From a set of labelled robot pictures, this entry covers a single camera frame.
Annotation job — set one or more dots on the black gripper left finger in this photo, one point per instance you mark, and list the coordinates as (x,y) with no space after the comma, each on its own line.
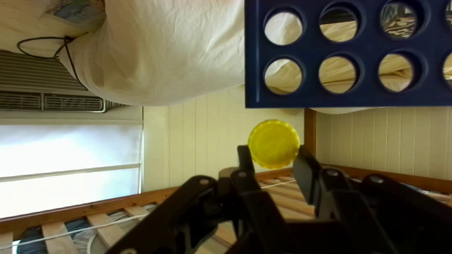
(198,216)

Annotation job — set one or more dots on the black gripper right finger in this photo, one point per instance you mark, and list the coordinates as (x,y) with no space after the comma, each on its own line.
(390,216)

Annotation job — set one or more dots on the yellow game disk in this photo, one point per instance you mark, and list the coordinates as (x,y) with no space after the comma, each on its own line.
(273,141)

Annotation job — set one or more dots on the blue perforated game board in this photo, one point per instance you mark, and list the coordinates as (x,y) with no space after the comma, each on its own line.
(311,49)

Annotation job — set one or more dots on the flat white pillow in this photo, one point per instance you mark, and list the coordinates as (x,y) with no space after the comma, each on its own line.
(340,110)

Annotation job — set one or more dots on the white roller window blind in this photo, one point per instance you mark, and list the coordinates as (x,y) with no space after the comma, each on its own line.
(71,149)

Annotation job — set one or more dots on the large white pillow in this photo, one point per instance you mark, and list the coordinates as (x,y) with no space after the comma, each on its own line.
(164,56)

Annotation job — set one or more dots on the cream printed pillow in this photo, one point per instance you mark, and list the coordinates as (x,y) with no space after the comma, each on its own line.
(29,22)

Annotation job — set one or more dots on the wooden bunk bed frame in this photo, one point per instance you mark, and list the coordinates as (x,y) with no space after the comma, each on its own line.
(310,134)

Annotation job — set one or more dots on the grey wall air conditioner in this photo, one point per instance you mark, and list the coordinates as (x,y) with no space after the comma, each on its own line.
(29,100)

